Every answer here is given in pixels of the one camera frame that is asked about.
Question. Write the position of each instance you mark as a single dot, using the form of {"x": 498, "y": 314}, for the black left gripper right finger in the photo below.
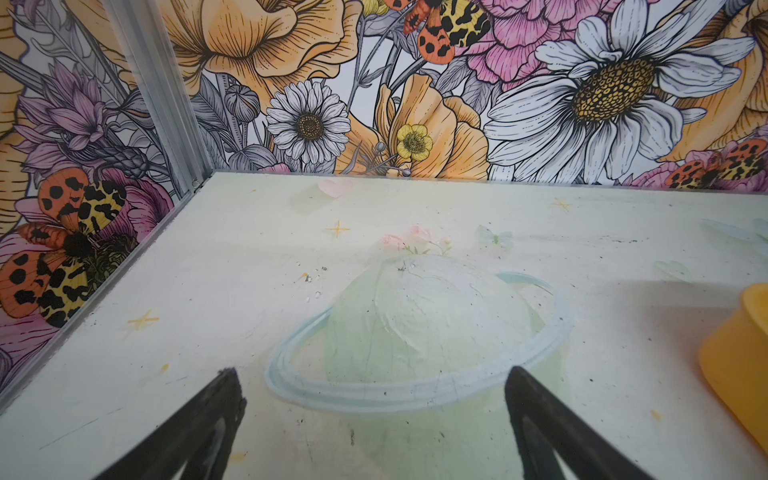
{"x": 548, "y": 433}

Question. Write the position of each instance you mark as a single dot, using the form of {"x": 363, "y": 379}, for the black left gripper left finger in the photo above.
{"x": 195, "y": 442}

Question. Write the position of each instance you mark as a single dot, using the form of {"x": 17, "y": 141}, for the yellow plastic bin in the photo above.
{"x": 733, "y": 361}

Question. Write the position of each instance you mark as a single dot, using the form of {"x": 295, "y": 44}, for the aluminium corner post left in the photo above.
{"x": 147, "y": 46}

